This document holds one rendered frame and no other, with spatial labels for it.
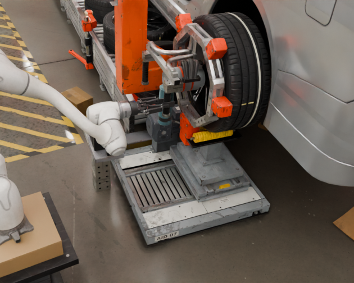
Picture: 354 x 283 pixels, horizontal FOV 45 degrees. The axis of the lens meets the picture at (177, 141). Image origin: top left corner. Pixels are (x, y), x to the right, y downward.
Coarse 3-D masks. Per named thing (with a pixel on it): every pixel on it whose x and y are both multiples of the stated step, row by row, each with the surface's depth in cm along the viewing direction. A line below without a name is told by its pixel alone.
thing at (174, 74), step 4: (196, 44) 222; (196, 48) 224; (192, 52) 227; (196, 52) 225; (176, 56) 223; (180, 56) 223; (184, 56) 224; (188, 56) 225; (192, 56) 226; (196, 56) 226; (168, 60) 219; (172, 60) 220; (176, 60) 223; (180, 60) 224; (168, 64) 216; (168, 68) 215; (172, 68) 213; (172, 72) 211; (176, 72) 211; (172, 76) 212; (176, 76) 212
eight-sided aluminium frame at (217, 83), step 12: (192, 24) 230; (180, 36) 241; (192, 36) 226; (204, 36) 223; (180, 48) 255; (204, 48) 215; (216, 60) 215; (216, 72) 217; (216, 84) 214; (180, 96) 261; (216, 96) 222; (180, 108) 261; (192, 108) 256; (192, 120) 248; (204, 120) 232; (216, 120) 231
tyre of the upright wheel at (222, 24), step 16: (208, 16) 226; (224, 16) 228; (240, 16) 229; (208, 32) 226; (224, 32) 216; (240, 32) 218; (256, 32) 221; (240, 48) 214; (256, 48) 217; (224, 64) 217; (240, 64) 213; (256, 64) 216; (240, 80) 214; (256, 80) 218; (240, 96) 218; (256, 96) 221; (240, 112) 224; (256, 112) 229; (208, 128) 249; (224, 128) 233
